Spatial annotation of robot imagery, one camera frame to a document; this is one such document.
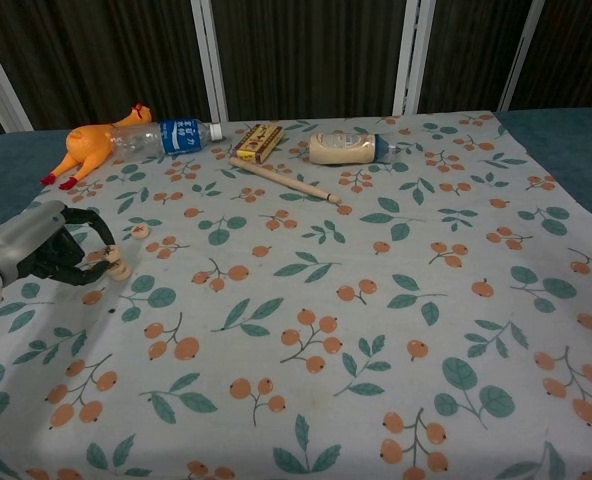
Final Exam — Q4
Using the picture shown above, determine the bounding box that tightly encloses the wooden drumstick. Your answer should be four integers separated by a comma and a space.
229, 156, 340, 204

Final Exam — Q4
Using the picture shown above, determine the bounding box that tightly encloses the cream mayonnaise squeeze bottle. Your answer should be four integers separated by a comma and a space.
309, 131, 403, 166

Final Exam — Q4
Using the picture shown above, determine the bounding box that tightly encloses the orange rubber chicken toy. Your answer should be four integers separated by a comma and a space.
39, 103, 156, 191

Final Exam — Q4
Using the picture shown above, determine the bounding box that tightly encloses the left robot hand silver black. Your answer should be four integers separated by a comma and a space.
0, 199, 121, 288

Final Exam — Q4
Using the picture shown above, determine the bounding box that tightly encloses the floral fruit print tablecloth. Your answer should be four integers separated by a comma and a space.
0, 110, 592, 480

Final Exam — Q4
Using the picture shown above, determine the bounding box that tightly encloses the yellow red cardboard box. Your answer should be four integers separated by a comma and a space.
230, 122, 286, 165

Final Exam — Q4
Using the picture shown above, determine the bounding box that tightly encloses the clear bottle blue label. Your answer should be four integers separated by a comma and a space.
109, 118, 225, 162

